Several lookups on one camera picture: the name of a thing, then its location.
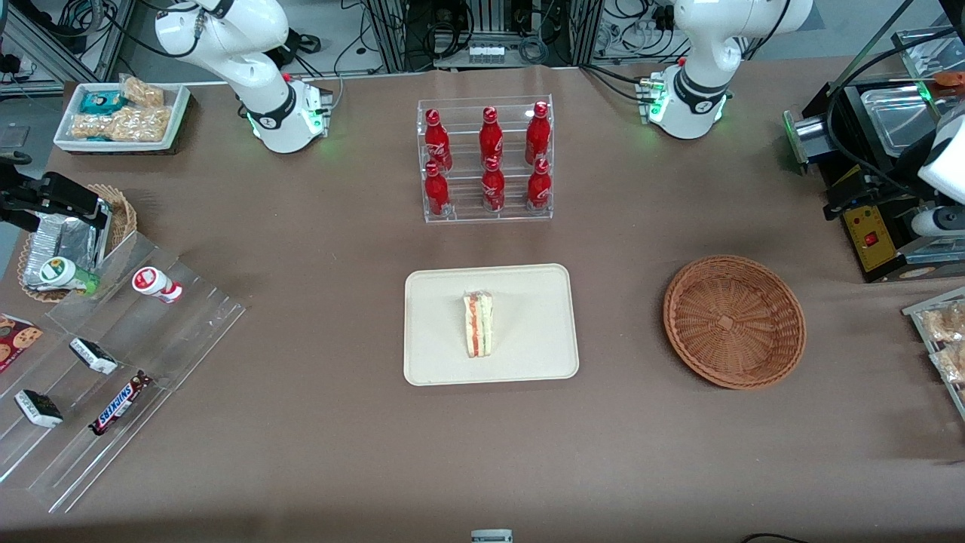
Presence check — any clear acrylic stepped shelf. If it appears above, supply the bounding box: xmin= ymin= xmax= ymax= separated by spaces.
xmin=0 ymin=230 xmax=247 ymax=515

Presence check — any small peanut snack bag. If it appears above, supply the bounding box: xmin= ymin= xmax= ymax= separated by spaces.
xmin=121 ymin=74 xmax=165 ymax=108

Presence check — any large round brown wicker basket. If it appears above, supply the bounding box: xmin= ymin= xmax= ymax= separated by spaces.
xmin=663 ymin=255 xmax=807 ymax=391

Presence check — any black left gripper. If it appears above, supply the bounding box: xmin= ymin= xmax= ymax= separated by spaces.
xmin=823 ymin=136 xmax=936 ymax=222

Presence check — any red white yogurt bottle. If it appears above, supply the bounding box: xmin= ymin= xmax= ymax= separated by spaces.
xmin=132 ymin=266 xmax=183 ymax=305

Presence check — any black white snack bar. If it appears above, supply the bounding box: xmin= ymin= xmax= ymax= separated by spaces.
xmin=14 ymin=389 xmax=64 ymax=429
xmin=69 ymin=337 xmax=119 ymax=376

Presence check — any clear acrylic bottle rack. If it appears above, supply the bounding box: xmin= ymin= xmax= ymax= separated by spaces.
xmin=416 ymin=95 xmax=555 ymax=224

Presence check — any cookie package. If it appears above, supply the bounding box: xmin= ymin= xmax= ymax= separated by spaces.
xmin=0 ymin=314 xmax=44 ymax=373

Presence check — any small wicker basket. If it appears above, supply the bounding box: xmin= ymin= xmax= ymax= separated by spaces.
xmin=17 ymin=183 xmax=138 ymax=304

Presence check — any aluminium frame rack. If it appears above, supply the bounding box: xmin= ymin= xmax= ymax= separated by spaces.
xmin=366 ymin=0 xmax=604 ymax=74

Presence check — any triangle sandwich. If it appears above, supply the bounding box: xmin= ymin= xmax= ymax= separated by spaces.
xmin=462 ymin=290 xmax=495 ymax=359

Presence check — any grey tray with bread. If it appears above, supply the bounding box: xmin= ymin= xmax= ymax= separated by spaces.
xmin=902 ymin=287 xmax=965 ymax=422

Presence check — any large peanut snack bag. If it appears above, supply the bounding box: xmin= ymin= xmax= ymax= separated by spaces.
xmin=70 ymin=106 xmax=173 ymax=143

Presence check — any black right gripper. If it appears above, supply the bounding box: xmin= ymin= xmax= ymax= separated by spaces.
xmin=0 ymin=170 xmax=107 ymax=233

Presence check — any snickers chocolate bar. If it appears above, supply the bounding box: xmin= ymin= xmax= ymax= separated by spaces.
xmin=89 ymin=371 xmax=153 ymax=437

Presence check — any teal snack packet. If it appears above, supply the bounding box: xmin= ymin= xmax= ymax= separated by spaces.
xmin=79 ymin=90 xmax=127 ymax=115

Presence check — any steel machine pan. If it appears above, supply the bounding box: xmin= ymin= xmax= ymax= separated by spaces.
xmin=859 ymin=85 xmax=947 ymax=161

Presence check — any red cola bottle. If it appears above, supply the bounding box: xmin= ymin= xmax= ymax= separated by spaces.
xmin=525 ymin=101 xmax=551 ymax=165
xmin=481 ymin=156 xmax=506 ymax=212
xmin=527 ymin=158 xmax=552 ymax=210
xmin=424 ymin=109 xmax=453 ymax=173
xmin=479 ymin=106 xmax=504 ymax=163
xmin=424 ymin=161 xmax=451 ymax=217

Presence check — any cream plastic tray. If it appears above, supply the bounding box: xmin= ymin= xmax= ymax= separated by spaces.
xmin=404 ymin=263 xmax=580 ymax=387

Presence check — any black sealing machine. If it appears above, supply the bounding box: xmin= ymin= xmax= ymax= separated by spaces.
xmin=783 ymin=26 xmax=965 ymax=284

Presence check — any green white yogurt bottle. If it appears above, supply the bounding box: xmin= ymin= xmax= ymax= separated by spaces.
xmin=39 ymin=256 xmax=100 ymax=295

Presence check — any white snack tray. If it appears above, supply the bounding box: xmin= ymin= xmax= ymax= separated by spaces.
xmin=53 ymin=81 xmax=191 ymax=155

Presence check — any bagged bread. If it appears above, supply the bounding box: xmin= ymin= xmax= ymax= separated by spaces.
xmin=921 ymin=300 xmax=965 ymax=344
xmin=931 ymin=343 xmax=965 ymax=384

